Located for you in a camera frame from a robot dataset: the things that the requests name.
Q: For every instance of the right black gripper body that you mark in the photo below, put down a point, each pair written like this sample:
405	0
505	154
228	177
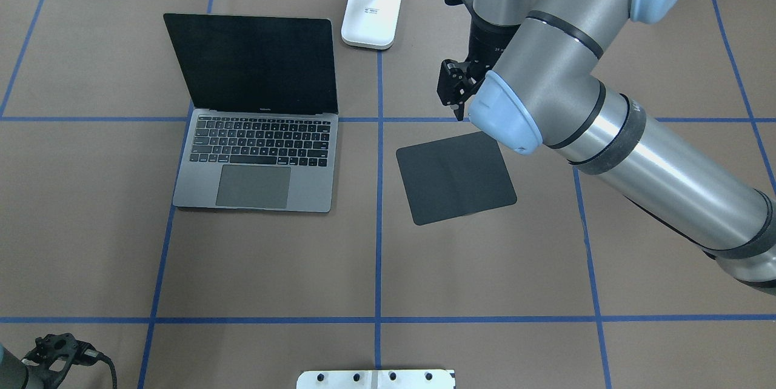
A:
484	45

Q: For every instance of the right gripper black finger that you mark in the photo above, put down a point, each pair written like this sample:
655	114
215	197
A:
456	84

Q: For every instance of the black mouse pad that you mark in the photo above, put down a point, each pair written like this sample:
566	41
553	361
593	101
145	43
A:
454	177

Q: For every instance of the grey laptop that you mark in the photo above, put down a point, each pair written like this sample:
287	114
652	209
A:
264	126

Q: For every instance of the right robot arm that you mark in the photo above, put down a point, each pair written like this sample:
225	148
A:
527	81

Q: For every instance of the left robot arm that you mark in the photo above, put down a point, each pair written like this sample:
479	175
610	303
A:
14	373

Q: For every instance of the white desk lamp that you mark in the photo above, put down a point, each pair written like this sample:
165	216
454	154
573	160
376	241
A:
370	23

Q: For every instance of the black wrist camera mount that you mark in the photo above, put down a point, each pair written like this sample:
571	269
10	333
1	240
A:
48	363

